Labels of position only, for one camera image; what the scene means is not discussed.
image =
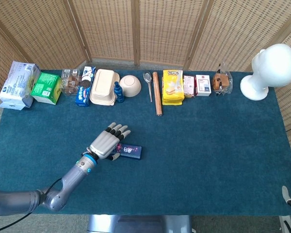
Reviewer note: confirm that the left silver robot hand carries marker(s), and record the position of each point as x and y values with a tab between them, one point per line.
104	144

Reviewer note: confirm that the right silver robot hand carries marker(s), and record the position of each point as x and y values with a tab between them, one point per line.
287	196

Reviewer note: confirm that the blue grey glasses case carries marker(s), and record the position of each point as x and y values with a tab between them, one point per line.
131	151

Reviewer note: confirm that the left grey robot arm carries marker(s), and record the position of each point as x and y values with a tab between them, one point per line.
70	179

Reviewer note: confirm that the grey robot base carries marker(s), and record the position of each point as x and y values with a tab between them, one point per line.
140	224

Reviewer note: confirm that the blue spray bottle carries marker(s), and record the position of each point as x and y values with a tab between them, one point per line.
118	92

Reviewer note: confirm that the blue Oreo cookie box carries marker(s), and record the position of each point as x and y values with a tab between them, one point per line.
85	92

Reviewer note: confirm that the beige lidded lunch box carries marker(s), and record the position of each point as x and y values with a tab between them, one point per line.
103	87

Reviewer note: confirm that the beige upturned bowl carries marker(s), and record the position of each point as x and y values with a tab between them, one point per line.
131	85

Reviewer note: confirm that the clear plastic cookie box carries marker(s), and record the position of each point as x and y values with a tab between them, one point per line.
70	82

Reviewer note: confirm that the wooden rolling pin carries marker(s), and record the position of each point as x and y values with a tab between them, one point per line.
157	94

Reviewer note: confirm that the metal spoon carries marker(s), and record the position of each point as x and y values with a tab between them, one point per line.
147	77

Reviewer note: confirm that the blue carpet table cover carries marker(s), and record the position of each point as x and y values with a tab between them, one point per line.
184	157

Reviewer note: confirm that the green tissue pack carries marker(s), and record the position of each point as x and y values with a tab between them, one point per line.
44	86

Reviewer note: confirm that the yellow biscuit pack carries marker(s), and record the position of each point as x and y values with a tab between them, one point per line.
172	87

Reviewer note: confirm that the white blue paper pack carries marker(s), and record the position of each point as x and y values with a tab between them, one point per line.
17	82

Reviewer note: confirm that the white red box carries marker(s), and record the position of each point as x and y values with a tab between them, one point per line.
203	85

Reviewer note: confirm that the wicker folding screen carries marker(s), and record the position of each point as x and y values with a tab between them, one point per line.
160	29

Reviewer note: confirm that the clear bag of pastries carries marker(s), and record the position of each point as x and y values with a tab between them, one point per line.
220	81

